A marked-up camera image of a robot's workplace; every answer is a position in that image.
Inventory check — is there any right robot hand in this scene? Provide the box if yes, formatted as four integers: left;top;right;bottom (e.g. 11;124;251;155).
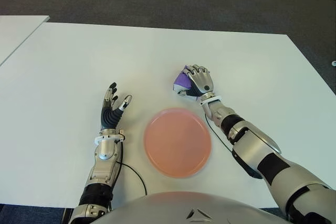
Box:
177;63;216;101

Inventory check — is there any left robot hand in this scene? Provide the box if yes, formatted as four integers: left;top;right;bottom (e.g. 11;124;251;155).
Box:
100;82;133;130

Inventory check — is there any purple tissue paper pack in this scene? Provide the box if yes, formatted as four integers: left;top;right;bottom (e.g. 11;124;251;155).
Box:
172;64;194;96

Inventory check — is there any round pink plate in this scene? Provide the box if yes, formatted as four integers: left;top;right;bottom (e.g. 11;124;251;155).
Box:
143;107;212;179

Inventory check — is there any silver robot torso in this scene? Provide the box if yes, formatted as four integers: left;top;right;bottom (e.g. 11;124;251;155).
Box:
93;191;287;224

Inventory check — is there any white side table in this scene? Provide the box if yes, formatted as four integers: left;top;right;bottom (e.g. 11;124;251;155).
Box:
0;15;50;65

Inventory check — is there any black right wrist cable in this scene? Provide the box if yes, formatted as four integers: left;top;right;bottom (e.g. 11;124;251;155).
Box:
204;115;234;154

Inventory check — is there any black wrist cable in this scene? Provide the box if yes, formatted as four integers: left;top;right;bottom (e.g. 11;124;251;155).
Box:
109;132;147;210
204;115;234;154

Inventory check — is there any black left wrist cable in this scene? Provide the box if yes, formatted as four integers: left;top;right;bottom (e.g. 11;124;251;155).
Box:
109;132;147;210

